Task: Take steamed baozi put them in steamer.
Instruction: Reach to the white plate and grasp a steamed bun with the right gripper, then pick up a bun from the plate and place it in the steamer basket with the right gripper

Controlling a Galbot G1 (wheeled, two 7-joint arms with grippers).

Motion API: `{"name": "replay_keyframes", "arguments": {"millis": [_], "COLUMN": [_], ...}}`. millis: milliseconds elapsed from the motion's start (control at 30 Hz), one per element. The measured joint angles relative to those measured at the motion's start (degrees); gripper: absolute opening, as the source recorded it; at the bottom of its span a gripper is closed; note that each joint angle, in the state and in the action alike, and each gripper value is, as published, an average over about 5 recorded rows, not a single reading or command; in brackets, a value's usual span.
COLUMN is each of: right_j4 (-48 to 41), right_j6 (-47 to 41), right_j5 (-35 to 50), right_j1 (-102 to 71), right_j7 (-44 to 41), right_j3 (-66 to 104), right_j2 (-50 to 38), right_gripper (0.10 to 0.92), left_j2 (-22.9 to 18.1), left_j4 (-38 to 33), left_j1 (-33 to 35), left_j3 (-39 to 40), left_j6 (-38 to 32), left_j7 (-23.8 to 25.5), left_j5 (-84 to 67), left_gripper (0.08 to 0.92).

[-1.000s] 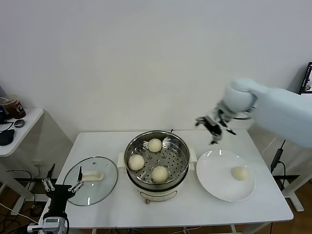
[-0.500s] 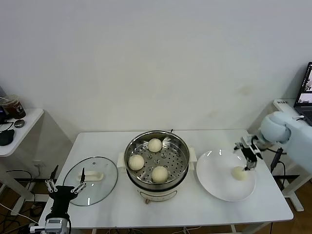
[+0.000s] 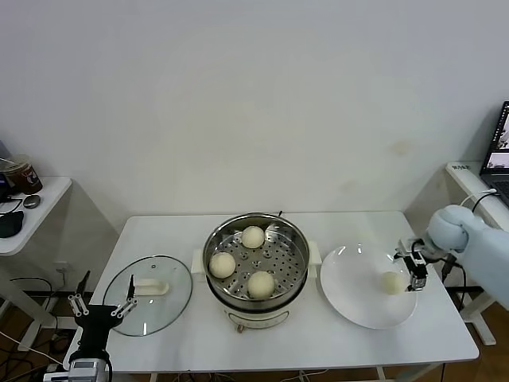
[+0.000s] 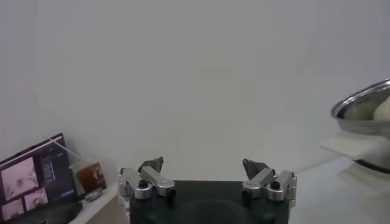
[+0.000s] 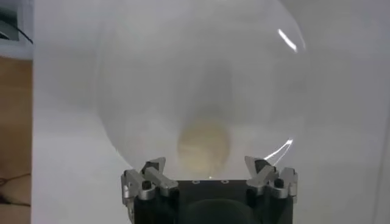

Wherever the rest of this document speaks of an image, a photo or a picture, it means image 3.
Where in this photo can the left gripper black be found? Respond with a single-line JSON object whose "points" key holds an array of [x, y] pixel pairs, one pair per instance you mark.
{"points": [[95, 322]]}

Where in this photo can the steel steamer basket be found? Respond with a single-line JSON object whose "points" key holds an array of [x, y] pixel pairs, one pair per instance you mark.
{"points": [[288, 276]]}

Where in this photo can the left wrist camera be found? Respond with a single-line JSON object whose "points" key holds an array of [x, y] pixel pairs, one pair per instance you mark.
{"points": [[86, 368]]}

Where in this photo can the white side desk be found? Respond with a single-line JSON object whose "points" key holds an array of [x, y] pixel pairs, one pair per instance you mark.
{"points": [[463, 179], [47, 199]]}

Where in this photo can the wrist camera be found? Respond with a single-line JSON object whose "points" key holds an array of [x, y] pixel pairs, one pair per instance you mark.
{"points": [[403, 247], [86, 368]]}

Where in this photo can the brown iced coffee cup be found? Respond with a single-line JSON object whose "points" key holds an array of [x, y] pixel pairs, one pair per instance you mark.
{"points": [[29, 179]]}

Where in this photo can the black laptop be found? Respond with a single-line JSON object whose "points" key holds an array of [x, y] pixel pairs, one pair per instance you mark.
{"points": [[495, 179]]}

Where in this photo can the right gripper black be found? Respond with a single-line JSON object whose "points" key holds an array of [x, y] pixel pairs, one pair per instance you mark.
{"points": [[419, 264]]}

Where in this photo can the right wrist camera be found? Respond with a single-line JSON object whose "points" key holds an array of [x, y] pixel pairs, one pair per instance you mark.
{"points": [[403, 247]]}

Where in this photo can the white wall socket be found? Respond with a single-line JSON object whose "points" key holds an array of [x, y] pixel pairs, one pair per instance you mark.
{"points": [[63, 268]]}

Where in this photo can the white round plate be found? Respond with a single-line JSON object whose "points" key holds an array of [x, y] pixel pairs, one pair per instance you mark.
{"points": [[350, 286]]}

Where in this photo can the white desk label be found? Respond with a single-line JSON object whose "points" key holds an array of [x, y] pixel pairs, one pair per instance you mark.
{"points": [[460, 168]]}

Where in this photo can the black electronic device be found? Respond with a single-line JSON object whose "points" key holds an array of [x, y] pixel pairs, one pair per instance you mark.
{"points": [[4, 189]]}

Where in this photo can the white steamed baozi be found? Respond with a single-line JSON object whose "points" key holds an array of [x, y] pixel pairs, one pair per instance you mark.
{"points": [[222, 265], [261, 285], [391, 283], [252, 237]]}

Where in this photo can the glass pot lid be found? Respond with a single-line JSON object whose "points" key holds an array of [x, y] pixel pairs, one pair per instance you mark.
{"points": [[159, 310]]}

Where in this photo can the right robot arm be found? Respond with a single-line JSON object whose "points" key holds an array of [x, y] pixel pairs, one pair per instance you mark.
{"points": [[485, 250]]}

